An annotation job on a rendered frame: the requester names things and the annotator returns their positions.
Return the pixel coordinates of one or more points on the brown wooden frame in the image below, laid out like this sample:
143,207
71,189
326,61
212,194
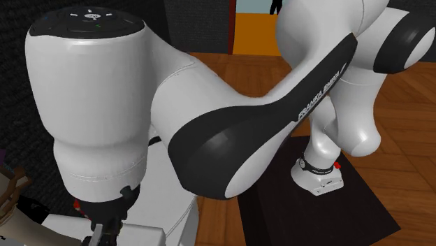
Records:
15,185

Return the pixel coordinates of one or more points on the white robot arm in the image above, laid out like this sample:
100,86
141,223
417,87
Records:
102,102

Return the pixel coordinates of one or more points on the small red object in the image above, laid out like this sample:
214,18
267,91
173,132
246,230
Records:
77,205

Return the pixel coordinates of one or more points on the beige rounded object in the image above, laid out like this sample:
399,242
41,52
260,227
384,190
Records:
24,230

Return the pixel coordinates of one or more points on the dark robot stand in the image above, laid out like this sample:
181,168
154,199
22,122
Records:
293,218

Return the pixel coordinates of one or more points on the black flat object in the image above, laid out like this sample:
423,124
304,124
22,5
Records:
32,208

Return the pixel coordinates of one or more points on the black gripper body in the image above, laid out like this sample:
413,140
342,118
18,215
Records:
110,235

